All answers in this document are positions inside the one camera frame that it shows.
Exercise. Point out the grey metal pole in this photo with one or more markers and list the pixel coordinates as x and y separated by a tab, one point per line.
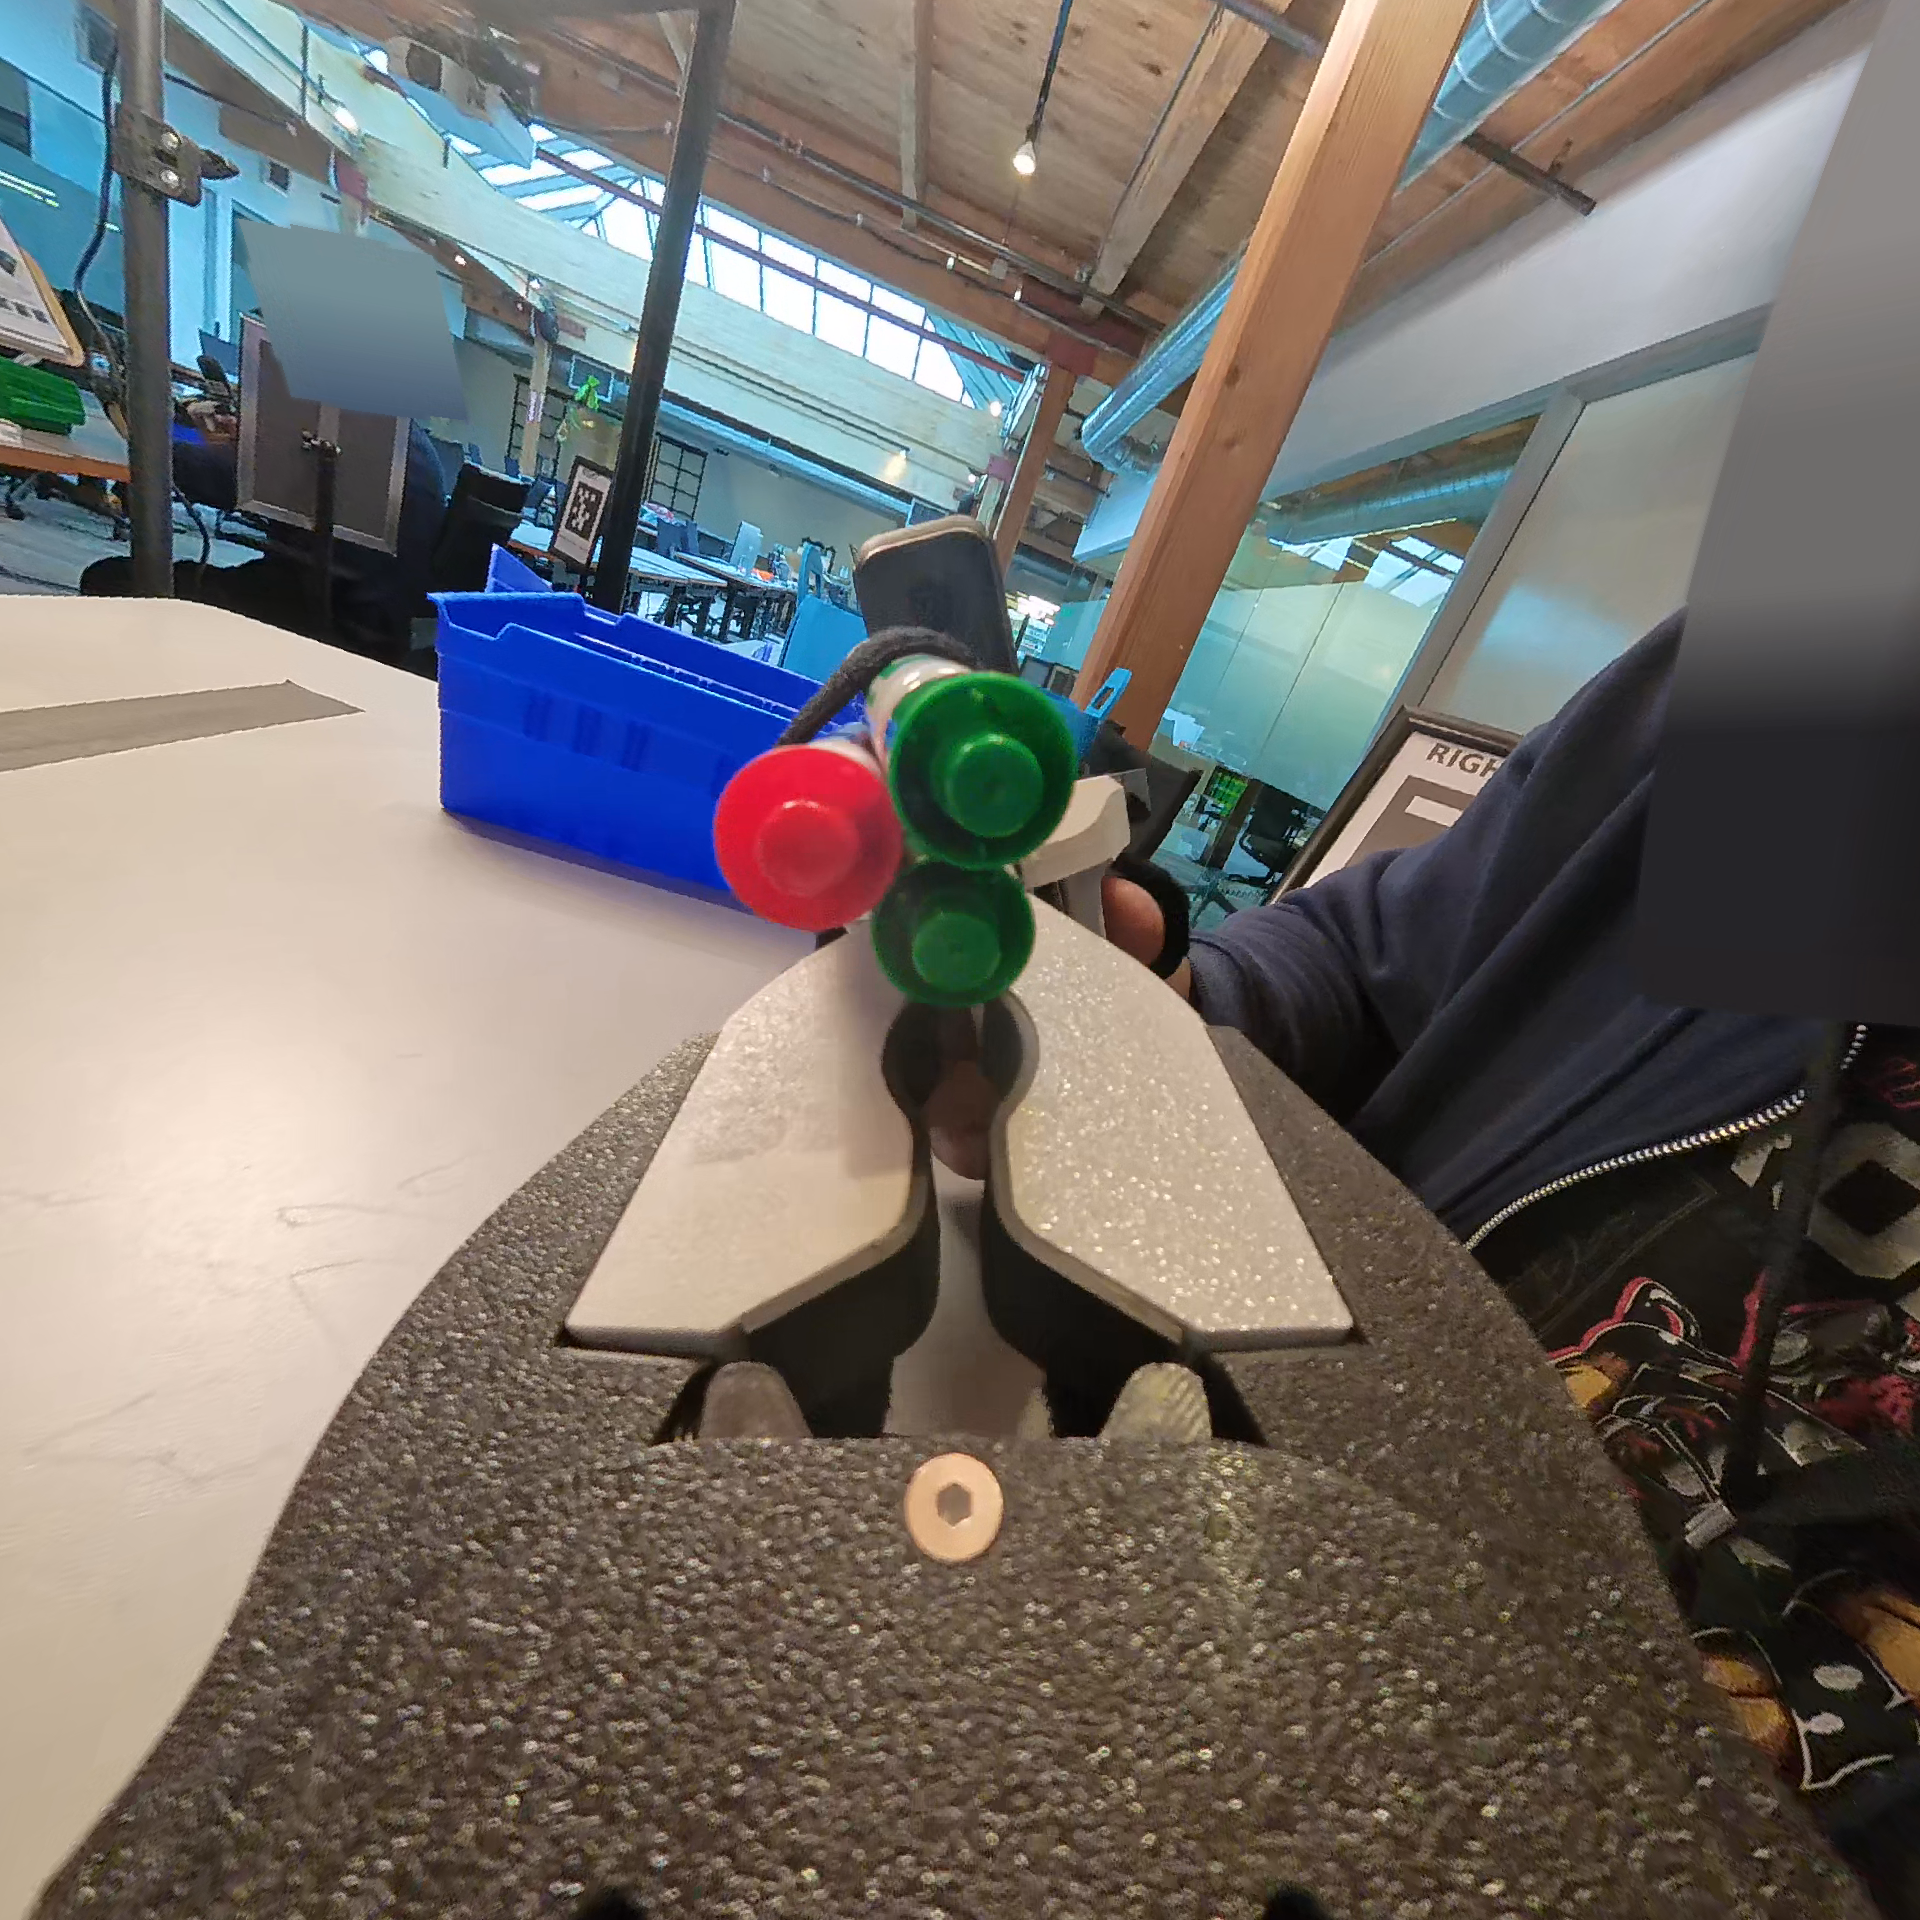
147	300

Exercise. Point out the white sign board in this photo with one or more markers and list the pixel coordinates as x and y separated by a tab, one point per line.
31	296

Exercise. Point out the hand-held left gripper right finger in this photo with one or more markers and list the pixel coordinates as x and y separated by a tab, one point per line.
1154	1170

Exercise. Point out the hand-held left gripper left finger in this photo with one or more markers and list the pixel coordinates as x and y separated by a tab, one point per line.
750	1201

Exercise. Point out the black lamp pole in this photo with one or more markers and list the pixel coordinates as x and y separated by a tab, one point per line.
668	269

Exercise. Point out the green plastic bin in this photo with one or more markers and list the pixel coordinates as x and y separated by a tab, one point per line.
38	395

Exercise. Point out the blue plastic bin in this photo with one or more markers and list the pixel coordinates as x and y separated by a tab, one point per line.
571	736

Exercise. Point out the black framed sign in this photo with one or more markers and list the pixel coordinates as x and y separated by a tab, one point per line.
1410	786

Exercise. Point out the green dry erase marker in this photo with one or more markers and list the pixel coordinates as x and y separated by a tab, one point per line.
956	938
986	770

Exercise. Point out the silver ventilation duct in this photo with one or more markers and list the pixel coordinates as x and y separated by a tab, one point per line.
1500	45

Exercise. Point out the wooden roof beam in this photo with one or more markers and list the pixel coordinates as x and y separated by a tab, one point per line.
1275	331

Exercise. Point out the red dry erase marker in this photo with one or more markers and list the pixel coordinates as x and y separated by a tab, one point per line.
806	834

